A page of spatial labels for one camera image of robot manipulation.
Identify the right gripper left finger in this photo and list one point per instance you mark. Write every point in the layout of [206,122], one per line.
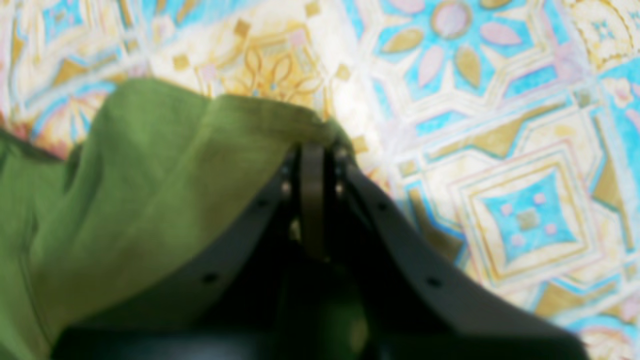
[236,300]

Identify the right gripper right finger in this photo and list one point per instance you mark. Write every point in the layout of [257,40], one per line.
[418,305]

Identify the green t-shirt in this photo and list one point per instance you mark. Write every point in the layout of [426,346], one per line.
[162,173]

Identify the patterned tablecloth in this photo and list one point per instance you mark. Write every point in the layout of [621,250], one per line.
[510,125]

